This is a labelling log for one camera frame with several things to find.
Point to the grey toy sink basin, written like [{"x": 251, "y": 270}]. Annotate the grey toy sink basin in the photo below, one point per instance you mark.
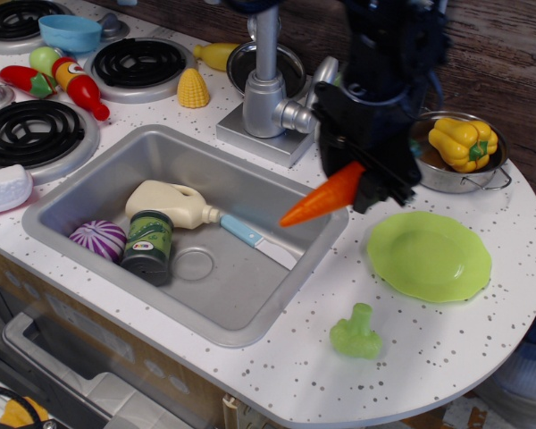
[{"x": 218, "y": 286}]

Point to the yellow toy corn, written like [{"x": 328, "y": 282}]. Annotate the yellow toy corn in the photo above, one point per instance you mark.
[{"x": 192, "y": 91}]

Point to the small steel pot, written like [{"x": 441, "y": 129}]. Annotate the small steel pot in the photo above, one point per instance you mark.
[{"x": 439, "y": 176}]

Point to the back left black burner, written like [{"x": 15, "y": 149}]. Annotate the back left black burner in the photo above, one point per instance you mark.
[{"x": 19, "y": 19}]

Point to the light green plate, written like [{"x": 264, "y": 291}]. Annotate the light green plate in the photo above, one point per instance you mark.
[{"x": 430, "y": 257}]

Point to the green toy broccoli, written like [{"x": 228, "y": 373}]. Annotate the green toy broccoli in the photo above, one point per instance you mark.
[{"x": 354, "y": 337}]

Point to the blue handled toy knife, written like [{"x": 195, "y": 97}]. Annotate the blue handled toy knife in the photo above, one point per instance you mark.
[{"x": 257, "y": 241}]

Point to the front left black burner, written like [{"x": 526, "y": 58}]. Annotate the front left black burner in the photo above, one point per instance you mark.
[{"x": 38, "y": 132}]

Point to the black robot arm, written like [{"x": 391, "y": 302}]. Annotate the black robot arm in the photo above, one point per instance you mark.
[{"x": 404, "y": 13}]

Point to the cream toy jug bottle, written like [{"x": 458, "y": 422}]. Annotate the cream toy jug bottle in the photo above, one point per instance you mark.
[{"x": 186, "y": 207}]

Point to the red toy chili pepper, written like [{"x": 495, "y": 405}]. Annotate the red toy chili pepper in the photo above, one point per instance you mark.
[{"x": 28, "y": 80}]

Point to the back right black burner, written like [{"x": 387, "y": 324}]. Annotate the back right black burner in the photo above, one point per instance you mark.
[{"x": 138, "y": 63}]

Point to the purple toy onion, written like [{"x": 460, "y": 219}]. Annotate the purple toy onion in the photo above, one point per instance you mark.
[{"x": 101, "y": 237}]

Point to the green toy can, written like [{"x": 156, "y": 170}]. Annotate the green toy can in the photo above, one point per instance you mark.
[{"x": 148, "y": 246}]

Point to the orange toy carrot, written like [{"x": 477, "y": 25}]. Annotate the orange toy carrot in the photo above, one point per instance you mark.
[{"x": 337, "y": 192}]

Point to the black burner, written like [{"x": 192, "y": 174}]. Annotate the black burner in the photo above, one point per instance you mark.
[
  {"x": 38, "y": 132},
  {"x": 138, "y": 63},
  {"x": 19, "y": 19}
]

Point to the yellow toy bell pepper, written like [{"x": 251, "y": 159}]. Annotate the yellow toy bell pepper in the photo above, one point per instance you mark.
[{"x": 465, "y": 146}]

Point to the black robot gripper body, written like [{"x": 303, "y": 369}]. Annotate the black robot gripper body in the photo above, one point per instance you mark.
[{"x": 378, "y": 98}]

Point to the yellow toy squash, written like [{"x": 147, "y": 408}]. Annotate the yellow toy squash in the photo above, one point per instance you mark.
[{"x": 215, "y": 55}]

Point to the steel pot lid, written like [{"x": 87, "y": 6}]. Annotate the steel pot lid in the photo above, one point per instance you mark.
[{"x": 242, "y": 61}]

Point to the red toy ketchup bottle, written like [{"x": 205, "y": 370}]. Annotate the red toy ketchup bottle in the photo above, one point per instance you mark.
[{"x": 80, "y": 87}]

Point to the blue toy bowl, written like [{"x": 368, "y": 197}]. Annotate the blue toy bowl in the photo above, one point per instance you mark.
[{"x": 70, "y": 33}]

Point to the grey oven door handle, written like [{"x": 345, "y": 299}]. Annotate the grey oven door handle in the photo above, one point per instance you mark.
[{"x": 76, "y": 370}]

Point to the green toy apple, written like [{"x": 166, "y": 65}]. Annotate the green toy apple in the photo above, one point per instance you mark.
[{"x": 43, "y": 58}]

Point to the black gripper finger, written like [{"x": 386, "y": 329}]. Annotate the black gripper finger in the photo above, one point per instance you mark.
[
  {"x": 375, "y": 186},
  {"x": 333, "y": 151}
]

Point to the silver toy faucet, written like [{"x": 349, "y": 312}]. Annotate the silver toy faucet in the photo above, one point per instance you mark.
[{"x": 268, "y": 123}]

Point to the white toy cauliflower piece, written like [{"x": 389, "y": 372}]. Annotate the white toy cauliflower piece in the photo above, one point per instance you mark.
[{"x": 16, "y": 185}]

